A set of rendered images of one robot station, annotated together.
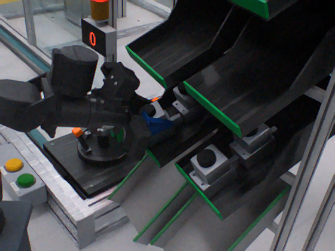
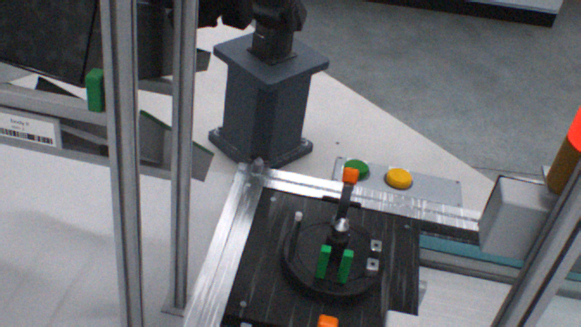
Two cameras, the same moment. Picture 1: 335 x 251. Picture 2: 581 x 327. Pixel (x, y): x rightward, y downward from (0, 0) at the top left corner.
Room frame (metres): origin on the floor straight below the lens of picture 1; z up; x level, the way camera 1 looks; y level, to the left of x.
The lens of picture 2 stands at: (1.21, -0.30, 1.61)
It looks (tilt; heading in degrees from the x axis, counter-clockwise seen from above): 39 degrees down; 137
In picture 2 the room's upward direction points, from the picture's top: 9 degrees clockwise
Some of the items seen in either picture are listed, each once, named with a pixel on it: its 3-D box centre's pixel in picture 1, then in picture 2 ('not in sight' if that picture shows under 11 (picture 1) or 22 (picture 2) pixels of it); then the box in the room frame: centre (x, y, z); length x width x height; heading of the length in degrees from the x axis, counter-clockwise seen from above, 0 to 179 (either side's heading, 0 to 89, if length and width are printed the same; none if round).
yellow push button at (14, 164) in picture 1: (14, 165); (399, 179); (0.74, 0.38, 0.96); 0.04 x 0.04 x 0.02
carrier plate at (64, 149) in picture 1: (103, 152); (330, 267); (0.83, 0.17, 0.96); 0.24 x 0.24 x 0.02; 43
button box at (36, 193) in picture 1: (15, 174); (393, 194); (0.74, 0.38, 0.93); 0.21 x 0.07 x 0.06; 43
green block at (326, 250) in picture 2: (119, 133); (322, 261); (0.85, 0.12, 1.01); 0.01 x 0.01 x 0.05; 43
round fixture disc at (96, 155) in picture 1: (103, 147); (333, 258); (0.83, 0.17, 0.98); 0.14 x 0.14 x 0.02
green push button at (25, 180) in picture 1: (26, 181); (355, 170); (0.69, 0.33, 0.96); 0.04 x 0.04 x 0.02
